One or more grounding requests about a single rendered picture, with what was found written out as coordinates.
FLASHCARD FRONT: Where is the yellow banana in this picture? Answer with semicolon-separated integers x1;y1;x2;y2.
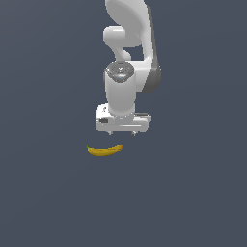
86;144;124;157

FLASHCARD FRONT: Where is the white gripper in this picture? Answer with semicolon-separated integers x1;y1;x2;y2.
95;102;151;136

